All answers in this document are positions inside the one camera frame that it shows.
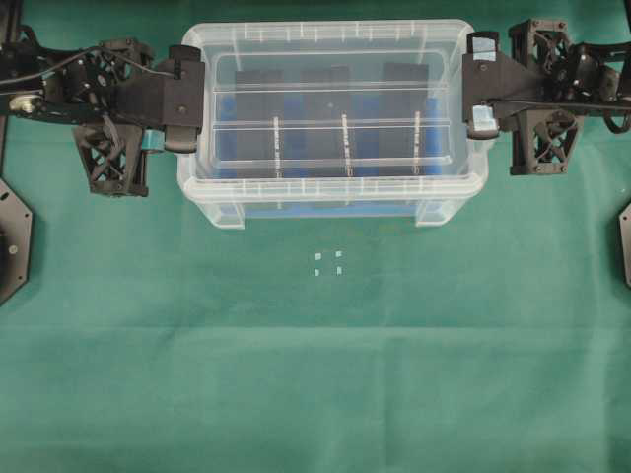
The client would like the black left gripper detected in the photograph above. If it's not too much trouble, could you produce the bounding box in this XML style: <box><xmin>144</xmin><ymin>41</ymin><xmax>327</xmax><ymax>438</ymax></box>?
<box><xmin>46</xmin><ymin>38</ymin><xmax>205</xmax><ymax>197</ymax></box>

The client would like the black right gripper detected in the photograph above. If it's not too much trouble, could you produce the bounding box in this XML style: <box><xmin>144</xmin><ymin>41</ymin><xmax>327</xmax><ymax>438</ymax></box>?
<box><xmin>462</xmin><ymin>19</ymin><xmax>619</xmax><ymax>175</ymax></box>

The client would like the clear plastic box lid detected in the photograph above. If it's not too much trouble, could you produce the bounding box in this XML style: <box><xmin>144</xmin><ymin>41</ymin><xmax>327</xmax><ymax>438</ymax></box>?
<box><xmin>176</xmin><ymin>19</ymin><xmax>489</xmax><ymax>198</ymax></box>

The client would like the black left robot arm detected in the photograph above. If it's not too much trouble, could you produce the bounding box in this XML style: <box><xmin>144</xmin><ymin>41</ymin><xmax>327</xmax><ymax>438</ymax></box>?
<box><xmin>1</xmin><ymin>1</ymin><xmax>205</xmax><ymax>197</ymax></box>

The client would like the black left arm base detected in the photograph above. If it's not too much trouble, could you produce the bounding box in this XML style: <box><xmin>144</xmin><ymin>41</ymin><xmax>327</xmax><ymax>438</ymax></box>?
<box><xmin>0</xmin><ymin>179</ymin><xmax>33</xmax><ymax>304</ymax></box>

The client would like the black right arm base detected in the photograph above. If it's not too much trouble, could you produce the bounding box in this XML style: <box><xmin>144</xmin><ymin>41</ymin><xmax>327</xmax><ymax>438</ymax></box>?
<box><xmin>618</xmin><ymin>203</ymin><xmax>631</xmax><ymax>288</ymax></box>

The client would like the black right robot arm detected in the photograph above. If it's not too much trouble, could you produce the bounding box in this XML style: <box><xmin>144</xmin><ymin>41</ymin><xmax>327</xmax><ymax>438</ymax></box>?
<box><xmin>462</xmin><ymin>19</ymin><xmax>630</xmax><ymax>175</ymax></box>

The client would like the clear plastic storage box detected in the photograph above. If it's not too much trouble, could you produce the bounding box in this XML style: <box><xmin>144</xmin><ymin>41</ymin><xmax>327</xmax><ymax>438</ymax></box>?
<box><xmin>175</xmin><ymin>19</ymin><xmax>490</xmax><ymax>231</ymax></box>

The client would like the black RealSense carton left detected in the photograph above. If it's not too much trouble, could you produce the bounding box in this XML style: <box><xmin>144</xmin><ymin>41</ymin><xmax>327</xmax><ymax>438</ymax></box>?
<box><xmin>235</xmin><ymin>69</ymin><xmax>283</xmax><ymax>178</ymax></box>

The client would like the black realsense carton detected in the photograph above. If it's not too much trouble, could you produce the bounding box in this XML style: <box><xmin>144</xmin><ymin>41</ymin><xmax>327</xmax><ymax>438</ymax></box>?
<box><xmin>235</xmin><ymin>69</ymin><xmax>283</xmax><ymax>178</ymax></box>
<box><xmin>378</xmin><ymin>62</ymin><xmax>429</xmax><ymax>176</ymax></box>
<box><xmin>301</xmin><ymin>65</ymin><xmax>353</xmax><ymax>177</ymax></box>

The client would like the black RealSense carton right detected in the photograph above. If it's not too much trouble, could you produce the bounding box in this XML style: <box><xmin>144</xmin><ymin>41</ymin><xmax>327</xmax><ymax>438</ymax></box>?
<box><xmin>378</xmin><ymin>62</ymin><xmax>429</xmax><ymax>176</ymax></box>

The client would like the black RealSense carton middle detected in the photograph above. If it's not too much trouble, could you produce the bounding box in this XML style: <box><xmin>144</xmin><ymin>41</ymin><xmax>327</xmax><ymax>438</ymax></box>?
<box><xmin>301</xmin><ymin>65</ymin><xmax>353</xmax><ymax>177</ymax></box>

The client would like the blue foam liner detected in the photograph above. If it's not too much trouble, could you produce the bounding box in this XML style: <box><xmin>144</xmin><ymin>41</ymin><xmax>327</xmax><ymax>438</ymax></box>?
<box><xmin>197</xmin><ymin>85</ymin><xmax>456</xmax><ymax>218</ymax></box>

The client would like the green table cloth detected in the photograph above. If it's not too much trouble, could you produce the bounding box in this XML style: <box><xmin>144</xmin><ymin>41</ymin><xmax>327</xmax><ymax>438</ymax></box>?
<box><xmin>0</xmin><ymin>9</ymin><xmax>631</xmax><ymax>473</ymax></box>

